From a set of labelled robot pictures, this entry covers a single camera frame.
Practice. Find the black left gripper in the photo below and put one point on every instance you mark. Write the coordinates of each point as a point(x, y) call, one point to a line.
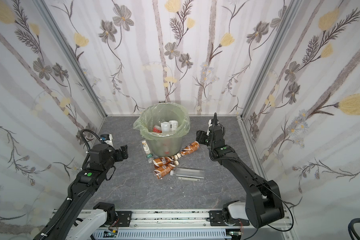
point(121, 153)

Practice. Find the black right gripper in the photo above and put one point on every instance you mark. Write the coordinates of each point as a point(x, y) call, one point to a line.
point(214, 129)

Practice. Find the brown coffee bottle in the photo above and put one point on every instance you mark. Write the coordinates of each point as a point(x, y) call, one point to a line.
point(165, 160)
point(191, 148)
point(165, 169)

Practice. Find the clear bottle with crane label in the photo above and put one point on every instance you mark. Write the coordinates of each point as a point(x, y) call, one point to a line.
point(147, 151)

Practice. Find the white label clear bottle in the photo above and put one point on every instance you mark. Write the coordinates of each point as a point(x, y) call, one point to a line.
point(173, 125)

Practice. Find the clear square bottle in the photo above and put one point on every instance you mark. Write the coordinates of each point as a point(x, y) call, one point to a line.
point(188, 174)

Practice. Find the small bottle pink label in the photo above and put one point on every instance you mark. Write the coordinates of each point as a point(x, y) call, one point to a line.
point(157, 129)

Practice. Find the red cap water bottle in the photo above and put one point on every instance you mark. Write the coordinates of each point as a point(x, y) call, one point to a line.
point(165, 127)

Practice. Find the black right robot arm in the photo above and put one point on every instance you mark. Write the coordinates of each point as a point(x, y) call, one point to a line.
point(263, 205)

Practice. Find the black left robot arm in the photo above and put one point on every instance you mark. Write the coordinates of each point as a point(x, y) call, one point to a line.
point(100, 158)

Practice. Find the green plastic bin liner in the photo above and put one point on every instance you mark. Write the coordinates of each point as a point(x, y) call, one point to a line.
point(163, 121)

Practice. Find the mesh waste bin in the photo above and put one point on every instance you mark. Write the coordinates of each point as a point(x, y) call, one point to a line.
point(165, 144)

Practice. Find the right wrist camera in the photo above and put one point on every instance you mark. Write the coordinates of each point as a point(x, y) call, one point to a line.
point(211, 127)

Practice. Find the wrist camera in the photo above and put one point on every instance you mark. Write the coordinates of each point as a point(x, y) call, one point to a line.
point(107, 139)
point(211, 127)

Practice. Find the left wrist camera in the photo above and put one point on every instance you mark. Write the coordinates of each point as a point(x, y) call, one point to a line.
point(107, 139)

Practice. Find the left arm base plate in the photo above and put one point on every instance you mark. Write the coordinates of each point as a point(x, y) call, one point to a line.
point(123, 219)

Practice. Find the aluminium mounting rail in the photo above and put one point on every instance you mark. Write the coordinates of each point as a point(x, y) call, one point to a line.
point(180, 219)

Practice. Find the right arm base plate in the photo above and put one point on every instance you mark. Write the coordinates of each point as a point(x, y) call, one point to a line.
point(217, 219)

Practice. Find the white vented cable duct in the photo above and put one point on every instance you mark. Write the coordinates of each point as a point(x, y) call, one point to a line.
point(168, 234)

